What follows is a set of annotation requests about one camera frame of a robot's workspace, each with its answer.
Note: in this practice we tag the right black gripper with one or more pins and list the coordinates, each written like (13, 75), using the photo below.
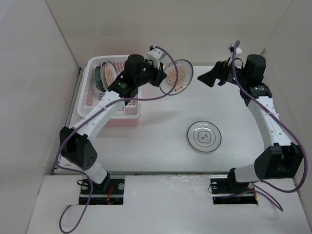
(219, 71)

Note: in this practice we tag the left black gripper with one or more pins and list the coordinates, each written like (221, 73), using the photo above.
(159, 74)

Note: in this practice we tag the orange sunburst plate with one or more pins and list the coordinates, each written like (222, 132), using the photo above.
(110, 73)
(178, 76)

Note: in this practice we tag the blue patterned small plate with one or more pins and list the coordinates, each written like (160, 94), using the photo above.
(98, 78)

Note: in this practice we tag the white grey pattern plate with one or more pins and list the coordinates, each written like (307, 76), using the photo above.
(204, 136)

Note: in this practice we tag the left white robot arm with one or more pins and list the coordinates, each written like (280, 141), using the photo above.
(76, 143)

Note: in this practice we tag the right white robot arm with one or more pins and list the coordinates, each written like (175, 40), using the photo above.
(283, 154)

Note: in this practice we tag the pink white dish rack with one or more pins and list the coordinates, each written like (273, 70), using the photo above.
(90, 95)

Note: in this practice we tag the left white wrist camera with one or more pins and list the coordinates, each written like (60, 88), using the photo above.
(156, 56)

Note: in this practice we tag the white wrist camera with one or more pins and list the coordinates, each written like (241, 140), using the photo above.
(234, 48)
(156, 56)

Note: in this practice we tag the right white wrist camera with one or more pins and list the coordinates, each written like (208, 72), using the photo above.
(234, 48)

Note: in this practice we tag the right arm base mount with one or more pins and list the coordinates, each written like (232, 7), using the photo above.
(225, 194)

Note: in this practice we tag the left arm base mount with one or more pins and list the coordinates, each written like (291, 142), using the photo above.
(113, 195)

